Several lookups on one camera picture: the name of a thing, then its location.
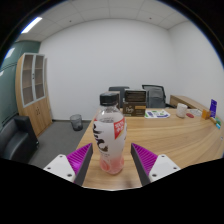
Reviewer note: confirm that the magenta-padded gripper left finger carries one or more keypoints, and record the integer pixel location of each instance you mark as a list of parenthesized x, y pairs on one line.
[(60, 166)]

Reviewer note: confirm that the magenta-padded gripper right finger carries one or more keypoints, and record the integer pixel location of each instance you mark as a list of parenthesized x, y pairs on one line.
[(163, 166)]

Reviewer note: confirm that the clear drink bottle black cap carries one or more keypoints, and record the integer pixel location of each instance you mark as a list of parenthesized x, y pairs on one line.
[(109, 133)]

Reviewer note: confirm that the black mesh trash bin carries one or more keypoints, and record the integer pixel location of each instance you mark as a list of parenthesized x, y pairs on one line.
[(76, 122)]

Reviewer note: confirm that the black leather sofa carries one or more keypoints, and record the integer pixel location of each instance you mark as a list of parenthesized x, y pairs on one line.
[(15, 138)]

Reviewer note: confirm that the white sticker sheet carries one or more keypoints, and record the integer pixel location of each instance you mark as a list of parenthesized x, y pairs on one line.
[(156, 113)]

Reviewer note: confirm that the flat round red coaster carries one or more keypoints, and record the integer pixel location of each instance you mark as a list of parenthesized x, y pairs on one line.
[(190, 115)]

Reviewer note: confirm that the white speckled cup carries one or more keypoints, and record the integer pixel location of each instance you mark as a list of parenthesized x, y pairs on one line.
[(181, 110)]

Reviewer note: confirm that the white paper with round logo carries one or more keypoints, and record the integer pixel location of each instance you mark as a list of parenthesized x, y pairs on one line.
[(197, 112)]

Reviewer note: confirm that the brown cardboard box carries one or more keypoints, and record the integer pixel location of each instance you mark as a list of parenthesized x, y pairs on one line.
[(134, 109)]

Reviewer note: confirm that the wooden side desk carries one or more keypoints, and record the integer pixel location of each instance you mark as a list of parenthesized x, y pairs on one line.
[(185, 100)]

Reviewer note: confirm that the grey mesh office chair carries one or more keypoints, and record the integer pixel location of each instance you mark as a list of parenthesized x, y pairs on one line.
[(156, 96)]

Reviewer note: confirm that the wooden shelf cabinet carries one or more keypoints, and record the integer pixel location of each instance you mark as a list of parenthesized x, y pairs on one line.
[(33, 96)]

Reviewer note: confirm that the black box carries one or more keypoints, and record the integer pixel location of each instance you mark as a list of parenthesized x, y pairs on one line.
[(135, 96)]

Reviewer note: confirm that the purple carton box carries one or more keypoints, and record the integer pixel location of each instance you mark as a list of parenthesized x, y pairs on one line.
[(213, 107)]

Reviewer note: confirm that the black padded office chair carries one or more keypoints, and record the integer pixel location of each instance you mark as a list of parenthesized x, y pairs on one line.
[(121, 90)]

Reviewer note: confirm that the ceiling light panels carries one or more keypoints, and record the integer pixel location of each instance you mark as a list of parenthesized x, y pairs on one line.
[(31, 25)]

